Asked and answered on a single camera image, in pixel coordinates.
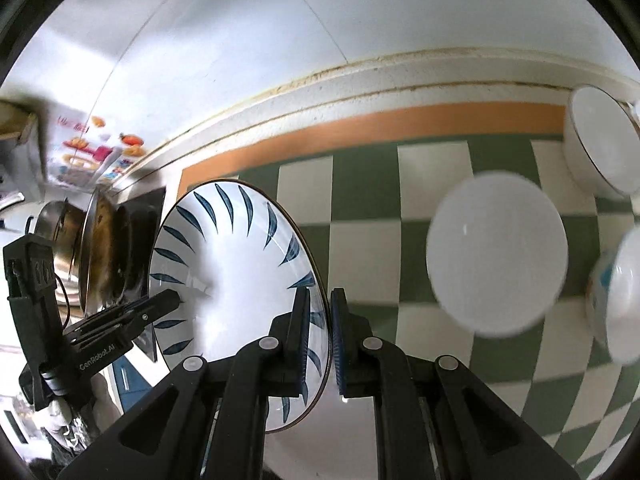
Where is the white bowl dark rim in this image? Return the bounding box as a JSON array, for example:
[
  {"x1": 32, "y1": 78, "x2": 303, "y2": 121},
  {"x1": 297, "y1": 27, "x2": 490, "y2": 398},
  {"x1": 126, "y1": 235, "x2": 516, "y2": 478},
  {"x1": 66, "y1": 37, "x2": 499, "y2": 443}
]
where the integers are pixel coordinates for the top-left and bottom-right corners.
[{"x1": 564, "y1": 84, "x2": 640, "y2": 199}]

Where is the plain white round plate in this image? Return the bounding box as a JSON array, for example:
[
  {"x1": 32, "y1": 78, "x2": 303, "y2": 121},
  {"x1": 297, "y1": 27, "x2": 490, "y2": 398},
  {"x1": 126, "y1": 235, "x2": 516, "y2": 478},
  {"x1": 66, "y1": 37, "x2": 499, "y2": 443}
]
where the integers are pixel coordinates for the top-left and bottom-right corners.
[{"x1": 426, "y1": 171, "x2": 569, "y2": 338}]

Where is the white bowl blue print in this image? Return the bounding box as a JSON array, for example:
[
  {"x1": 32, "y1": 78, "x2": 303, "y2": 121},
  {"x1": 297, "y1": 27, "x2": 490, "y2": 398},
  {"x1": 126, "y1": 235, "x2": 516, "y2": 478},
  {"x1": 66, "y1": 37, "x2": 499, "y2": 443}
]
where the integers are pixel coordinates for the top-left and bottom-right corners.
[{"x1": 586, "y1": 225, "x2": 640, "y2": 365}]

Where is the cardboard box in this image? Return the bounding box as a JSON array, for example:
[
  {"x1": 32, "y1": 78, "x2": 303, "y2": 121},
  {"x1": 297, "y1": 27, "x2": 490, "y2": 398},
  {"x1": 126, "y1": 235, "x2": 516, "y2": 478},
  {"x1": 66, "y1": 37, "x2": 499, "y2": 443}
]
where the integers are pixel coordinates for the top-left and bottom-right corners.
[{"x1": 0, "y1": 99, "x2": 50, "y2": 196}]

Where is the food print wall sticker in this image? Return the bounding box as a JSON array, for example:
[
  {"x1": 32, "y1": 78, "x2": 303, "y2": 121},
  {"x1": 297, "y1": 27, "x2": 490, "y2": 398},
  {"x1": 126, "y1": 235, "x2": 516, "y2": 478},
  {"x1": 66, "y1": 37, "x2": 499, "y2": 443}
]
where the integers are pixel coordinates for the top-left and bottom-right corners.
[{"x1": 49, "y1": 105, "x2": 148, "y2": 188}]

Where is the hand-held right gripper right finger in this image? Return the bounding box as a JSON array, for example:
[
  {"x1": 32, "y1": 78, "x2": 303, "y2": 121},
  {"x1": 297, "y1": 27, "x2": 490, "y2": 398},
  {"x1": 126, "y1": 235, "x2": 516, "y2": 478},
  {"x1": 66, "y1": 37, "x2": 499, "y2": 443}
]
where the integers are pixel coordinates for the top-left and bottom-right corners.
[{"x1": 330, "y1": 288, "x2": 581, "y2": 480}]

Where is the green white checkered table cover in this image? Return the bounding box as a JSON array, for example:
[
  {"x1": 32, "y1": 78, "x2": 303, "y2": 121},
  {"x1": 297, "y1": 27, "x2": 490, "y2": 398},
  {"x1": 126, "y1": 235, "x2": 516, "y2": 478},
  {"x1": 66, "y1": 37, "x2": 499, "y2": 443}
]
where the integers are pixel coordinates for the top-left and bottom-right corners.
[{"x1": 177, "y1": 101, "x2": 640, "y2": 480}]

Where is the steel pot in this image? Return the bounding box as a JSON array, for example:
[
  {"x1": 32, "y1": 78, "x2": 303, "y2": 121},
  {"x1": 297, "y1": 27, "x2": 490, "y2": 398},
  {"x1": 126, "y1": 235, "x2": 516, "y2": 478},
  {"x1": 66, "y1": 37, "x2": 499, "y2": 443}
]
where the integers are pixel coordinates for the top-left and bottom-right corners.
[{"x1": 24, "y1": 199, "x2": 93, "y2": 295}]

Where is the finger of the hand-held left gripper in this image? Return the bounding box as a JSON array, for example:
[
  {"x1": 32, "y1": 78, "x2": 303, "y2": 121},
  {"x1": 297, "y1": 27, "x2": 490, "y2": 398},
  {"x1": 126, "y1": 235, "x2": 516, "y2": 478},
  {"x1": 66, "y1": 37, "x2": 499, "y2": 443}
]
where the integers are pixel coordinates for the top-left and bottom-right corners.
[
  {"x1": 62, "y1": 321, "x2": 153, "y2": 350},
  {"x1": 75, "y1": 289, "x2": 182, "y2": 332}
]

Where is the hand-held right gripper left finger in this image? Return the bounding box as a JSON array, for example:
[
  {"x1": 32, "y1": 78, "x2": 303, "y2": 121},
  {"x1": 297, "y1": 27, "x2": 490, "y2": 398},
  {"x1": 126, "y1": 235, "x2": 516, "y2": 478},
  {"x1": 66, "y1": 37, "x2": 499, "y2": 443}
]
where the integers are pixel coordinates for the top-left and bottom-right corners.
[{"x1": 57, "y1": 287, "x2": 312, "y2": 480}]

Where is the white plate blue leaf pattern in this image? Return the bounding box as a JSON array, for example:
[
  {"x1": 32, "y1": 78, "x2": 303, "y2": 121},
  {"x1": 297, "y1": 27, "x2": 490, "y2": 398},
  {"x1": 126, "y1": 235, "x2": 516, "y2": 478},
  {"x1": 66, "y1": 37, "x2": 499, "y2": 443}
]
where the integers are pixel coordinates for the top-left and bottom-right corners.
[{"x1": 149, "y1": 180, "x2": 332, "y2": 434}]

